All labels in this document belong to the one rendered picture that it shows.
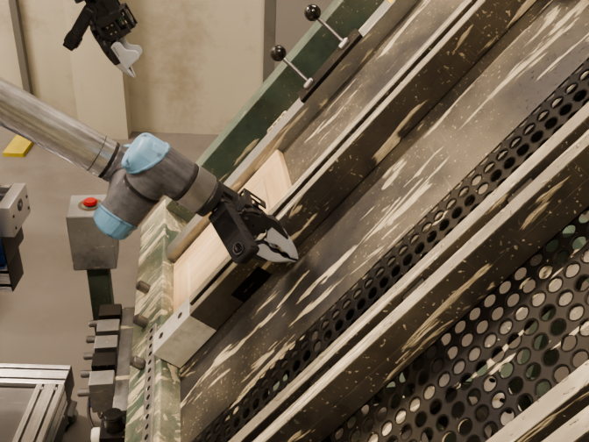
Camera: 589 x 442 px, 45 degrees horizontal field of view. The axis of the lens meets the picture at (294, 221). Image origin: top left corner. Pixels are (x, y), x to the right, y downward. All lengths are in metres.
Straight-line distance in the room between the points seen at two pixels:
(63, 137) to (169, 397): 0.54
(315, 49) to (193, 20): 2.58
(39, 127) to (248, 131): 0.75
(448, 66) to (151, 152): 0.53
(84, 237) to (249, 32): 2.59
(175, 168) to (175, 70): 3.32
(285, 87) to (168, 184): 0.75
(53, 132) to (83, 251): 0.77
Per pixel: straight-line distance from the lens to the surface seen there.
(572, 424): 0.71
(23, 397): 2.53
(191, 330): 1.47
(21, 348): 3.04
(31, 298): 3.29
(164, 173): 1.20
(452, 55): 1.27
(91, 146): 1.33
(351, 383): 0.98
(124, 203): 1.23
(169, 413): 1.44
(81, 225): 2.00
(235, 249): 1.20
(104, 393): 1.72
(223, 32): 4.40
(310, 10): 1.65
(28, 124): 1.33
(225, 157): 1.95
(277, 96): 1.89
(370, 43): 1.63
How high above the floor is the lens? 1.94
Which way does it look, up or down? 31 degrees down
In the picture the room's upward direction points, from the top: 3 degrees clockwise
